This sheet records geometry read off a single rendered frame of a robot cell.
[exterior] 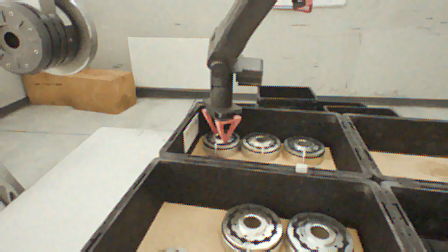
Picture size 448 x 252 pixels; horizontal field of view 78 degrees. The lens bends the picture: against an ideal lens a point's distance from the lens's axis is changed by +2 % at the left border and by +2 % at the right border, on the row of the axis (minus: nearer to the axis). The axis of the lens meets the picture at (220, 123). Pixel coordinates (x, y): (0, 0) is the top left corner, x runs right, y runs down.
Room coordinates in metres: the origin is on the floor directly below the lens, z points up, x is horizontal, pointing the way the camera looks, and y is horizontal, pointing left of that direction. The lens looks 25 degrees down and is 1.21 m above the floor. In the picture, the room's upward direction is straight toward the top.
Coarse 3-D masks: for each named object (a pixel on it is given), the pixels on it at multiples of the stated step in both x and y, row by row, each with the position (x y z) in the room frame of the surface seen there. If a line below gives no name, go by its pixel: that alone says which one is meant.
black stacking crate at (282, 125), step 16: (256, 112) 0.71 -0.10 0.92; (272, 112) 0.70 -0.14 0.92; (208, 128) 0.73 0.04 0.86; (224, 128) 0.72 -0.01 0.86; (240, 128) 0.71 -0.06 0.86; (256, 128) 0.71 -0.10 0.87; (272, 128) 0.70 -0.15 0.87; (288, 128) 0.69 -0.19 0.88; (304, 128) 0.68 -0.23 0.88; (320, 128) 0.67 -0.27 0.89; (336, 128) 0.63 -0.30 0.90; (176, 144) 0.54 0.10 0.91; (192, 144) 0.65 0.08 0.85; (336, 144) 0.61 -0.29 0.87; (336, 160) 0.58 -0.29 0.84; (352, 160) 0.47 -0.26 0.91
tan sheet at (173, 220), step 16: (176, 208) 0.42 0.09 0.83; (192, 208) 0.42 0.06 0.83; (208, 208) 0.42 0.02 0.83; (160, 224) 0.38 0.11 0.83; (176, 224) 0.38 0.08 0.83; (192, 224) 0.38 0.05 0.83; (208, 224) 0.38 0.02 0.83; (144, 240) 0.34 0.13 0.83; (160, 240) 0.34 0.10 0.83; (176, 240) 0.34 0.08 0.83; (192, 240) 0.34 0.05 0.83; (208, 240) 0.34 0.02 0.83
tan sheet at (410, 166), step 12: (372, 156) 0.62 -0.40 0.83; (384, 156) 0.62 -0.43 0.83; (396, 156) 0.62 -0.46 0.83; (408, 156) 0.62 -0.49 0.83; (420, 156) 0.62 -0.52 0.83; (384, 168) 0.56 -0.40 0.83; (396, 168) 0.56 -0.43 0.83; (408, 168) 0.56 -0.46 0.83; (420, 168) 0.56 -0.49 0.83; (432, 168) 0.56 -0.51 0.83; (444, 168) 0.56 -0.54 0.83; (444, 180) 0.52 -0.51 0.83
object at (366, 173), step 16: (192, 112) 0.69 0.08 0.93; (288, 112) 0.69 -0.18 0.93; (304, 112) 0.68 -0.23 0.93; (320, 112) 0.68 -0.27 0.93; (352, 144) 0.50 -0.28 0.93; (208, 160) 0.44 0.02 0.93; (224, 160) 0.44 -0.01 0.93; (240, 160) 0.44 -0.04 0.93; (352, 176) 0.39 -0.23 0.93; (368, 176) 0.39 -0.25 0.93
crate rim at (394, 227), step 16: (160, 160) 0.44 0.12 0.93; (176, 160) 0.44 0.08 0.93; (192, 160) 0.44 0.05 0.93; (144, 176) 0.41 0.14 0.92; (288, 176) 0.40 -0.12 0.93; (304, 176) 0.39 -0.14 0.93; (320, 176) 0.39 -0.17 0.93; (336, 176) 0.39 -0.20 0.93; (128, 192) 0.35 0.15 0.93; (384, 208) 0.33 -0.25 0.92; (112, 224) 0.28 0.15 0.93; (96, 240) 0.25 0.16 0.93; (400, 240) 0.26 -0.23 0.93
